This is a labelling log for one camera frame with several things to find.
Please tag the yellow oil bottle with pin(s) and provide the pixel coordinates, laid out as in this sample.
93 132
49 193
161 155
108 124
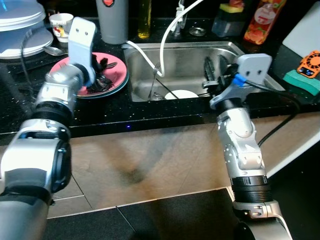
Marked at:
144 20

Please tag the stainless steel sink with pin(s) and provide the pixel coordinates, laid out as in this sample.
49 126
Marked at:
185 62

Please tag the green sponge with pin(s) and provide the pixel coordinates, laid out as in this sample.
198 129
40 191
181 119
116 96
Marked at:
302 84

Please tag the black dispenser with sponge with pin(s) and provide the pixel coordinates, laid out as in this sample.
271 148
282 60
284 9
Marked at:
227 22

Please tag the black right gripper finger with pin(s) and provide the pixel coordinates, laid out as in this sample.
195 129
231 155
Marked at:
208 69
221 66

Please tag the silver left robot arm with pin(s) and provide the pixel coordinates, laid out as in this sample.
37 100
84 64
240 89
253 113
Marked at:
35 150

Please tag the small pale blue plate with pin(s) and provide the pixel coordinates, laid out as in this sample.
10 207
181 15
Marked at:
20 15

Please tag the white patterned mug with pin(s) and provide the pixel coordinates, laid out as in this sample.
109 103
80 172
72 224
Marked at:
61 27

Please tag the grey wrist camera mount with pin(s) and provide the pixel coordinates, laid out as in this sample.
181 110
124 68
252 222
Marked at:
254 67
80 42

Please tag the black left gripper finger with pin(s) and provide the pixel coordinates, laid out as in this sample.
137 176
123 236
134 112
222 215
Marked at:
104 84
109 64

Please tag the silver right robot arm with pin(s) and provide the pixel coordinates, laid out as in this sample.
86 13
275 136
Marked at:
242 145

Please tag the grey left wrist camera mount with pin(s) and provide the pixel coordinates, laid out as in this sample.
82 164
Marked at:
80 42

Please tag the white bowl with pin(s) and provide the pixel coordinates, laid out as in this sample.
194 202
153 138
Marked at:
182 94

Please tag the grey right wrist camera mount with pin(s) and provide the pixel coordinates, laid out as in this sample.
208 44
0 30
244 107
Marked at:
254 67

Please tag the grey tumbler with red logo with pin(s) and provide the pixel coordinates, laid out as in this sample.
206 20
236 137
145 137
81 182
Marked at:
112 22

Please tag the large pale blue plate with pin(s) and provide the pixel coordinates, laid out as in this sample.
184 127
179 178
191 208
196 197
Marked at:
25 45

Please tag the metal spoon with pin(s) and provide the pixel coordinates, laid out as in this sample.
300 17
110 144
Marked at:
54 50

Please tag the white board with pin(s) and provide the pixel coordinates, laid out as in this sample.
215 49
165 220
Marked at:
305 35

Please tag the pink plate with teal rim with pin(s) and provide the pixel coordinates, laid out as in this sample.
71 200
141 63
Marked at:
116 75

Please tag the metal faucet base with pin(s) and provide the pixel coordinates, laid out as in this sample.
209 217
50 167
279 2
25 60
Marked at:
178 22

